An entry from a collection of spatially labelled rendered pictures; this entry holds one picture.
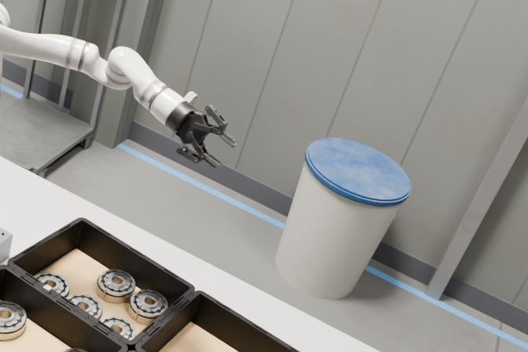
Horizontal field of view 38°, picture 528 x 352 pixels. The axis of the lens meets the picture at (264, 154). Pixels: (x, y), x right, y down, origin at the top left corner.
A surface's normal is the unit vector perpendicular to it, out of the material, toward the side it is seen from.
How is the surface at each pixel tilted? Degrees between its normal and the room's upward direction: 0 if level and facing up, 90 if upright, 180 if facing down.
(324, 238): 94
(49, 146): 0
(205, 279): 0
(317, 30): 90
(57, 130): 0
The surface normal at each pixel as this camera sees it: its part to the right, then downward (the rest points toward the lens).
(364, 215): 0.14, 0.59
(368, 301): 0.29, -0.83
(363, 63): -0.36, 0.37
